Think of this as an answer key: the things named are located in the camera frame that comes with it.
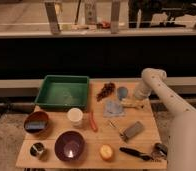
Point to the green plastic tray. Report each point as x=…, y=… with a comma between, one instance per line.
x=63, y=92

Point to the wooden table board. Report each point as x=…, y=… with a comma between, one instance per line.
x=90, y=158

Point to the red chili pepper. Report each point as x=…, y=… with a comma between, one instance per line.
x=92, y=122

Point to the dark binder clip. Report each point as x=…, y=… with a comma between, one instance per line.
x=159, y=151

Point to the blue sponge in bowl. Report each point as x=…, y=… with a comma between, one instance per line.
x=35, y=126

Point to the brown bowl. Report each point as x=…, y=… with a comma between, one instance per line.
x=38, y=116

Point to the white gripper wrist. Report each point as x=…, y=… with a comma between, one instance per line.
x=142, y=91

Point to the white plastic cup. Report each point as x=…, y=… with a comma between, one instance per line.
x=75, y=116

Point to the metal spoon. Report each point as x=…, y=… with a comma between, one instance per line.
x=122, y=136

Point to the blue cloth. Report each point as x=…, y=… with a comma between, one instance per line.
x=113, y=108

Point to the blue plastic cup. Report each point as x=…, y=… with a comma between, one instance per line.
x=122, y=92

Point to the dark grape bunch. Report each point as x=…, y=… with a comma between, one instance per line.
x=107, y=90

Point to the black handled tool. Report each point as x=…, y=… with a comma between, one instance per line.
x=135, y=153

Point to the pale yellow banana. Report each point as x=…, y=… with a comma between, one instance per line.
x=131, y=103

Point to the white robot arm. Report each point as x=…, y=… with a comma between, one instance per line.
x=182, y=142

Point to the small metal cup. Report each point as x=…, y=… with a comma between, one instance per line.
x=38, y=150

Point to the purple bowl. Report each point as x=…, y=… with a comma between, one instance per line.
x=69, y=146

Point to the grey sponge block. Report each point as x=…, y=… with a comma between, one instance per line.
x=133, y=130

